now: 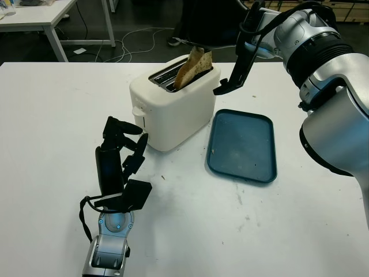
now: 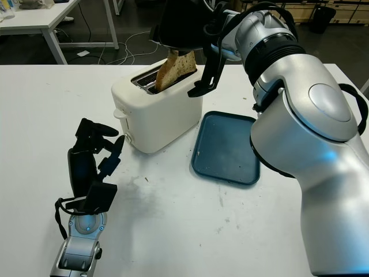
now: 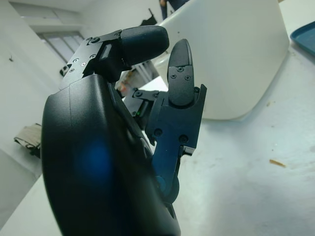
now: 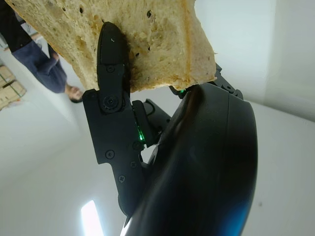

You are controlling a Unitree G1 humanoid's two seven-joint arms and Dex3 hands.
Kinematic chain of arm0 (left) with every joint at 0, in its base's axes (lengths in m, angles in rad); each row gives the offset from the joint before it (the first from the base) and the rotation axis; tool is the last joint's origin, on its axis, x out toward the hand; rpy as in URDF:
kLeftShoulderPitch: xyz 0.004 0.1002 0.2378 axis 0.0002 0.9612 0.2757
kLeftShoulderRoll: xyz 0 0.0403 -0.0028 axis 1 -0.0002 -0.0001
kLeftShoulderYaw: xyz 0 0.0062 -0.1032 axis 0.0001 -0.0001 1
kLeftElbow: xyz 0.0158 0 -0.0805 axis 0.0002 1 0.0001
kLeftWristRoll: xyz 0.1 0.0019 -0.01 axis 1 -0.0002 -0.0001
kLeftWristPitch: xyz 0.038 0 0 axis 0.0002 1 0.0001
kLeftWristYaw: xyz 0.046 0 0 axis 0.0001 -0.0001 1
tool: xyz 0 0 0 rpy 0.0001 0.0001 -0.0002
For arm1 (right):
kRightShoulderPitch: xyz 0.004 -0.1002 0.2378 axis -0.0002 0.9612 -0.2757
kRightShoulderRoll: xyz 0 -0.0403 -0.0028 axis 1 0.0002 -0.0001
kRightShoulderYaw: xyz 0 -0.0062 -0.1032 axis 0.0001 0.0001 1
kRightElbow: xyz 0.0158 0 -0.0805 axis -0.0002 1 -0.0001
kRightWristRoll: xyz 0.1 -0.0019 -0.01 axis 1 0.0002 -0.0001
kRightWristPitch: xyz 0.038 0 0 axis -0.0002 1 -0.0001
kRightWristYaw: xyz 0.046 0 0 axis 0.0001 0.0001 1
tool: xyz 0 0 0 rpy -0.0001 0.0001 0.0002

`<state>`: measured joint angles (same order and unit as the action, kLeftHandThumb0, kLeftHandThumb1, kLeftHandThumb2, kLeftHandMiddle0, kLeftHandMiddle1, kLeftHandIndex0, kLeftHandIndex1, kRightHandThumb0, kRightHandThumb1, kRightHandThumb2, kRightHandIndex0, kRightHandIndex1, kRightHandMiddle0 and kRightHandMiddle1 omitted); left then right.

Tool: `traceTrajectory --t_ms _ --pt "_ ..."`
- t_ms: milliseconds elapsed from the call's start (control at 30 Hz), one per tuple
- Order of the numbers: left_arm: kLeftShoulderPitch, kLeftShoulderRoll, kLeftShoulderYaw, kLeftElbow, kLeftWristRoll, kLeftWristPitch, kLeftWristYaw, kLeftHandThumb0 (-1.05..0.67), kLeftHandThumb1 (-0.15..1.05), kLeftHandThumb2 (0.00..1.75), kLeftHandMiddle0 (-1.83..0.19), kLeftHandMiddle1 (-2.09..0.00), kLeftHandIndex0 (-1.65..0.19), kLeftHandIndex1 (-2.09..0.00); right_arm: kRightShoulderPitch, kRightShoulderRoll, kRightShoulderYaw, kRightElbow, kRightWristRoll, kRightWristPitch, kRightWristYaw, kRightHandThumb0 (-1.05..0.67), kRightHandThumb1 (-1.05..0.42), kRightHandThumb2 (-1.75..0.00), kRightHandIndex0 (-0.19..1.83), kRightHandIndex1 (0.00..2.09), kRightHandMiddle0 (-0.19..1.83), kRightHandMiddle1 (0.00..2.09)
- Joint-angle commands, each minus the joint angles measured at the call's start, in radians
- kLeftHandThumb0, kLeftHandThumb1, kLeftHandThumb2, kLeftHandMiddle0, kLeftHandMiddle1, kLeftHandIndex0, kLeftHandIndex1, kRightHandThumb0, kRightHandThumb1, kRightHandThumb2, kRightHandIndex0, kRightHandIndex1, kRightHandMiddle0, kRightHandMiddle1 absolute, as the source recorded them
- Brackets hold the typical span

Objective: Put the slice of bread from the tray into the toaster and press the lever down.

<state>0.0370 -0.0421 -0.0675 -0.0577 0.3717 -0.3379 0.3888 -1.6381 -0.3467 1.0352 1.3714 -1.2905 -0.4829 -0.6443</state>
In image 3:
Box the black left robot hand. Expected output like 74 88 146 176
40 26 208 236

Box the white two-slot toaster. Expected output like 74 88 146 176
154 0 290 121

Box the bread crumb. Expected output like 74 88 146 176
269 159 286 168

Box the blue plastic tray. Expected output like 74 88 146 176
289 20 315 56

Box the person in dark blue shirt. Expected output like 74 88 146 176
159 0 194 21

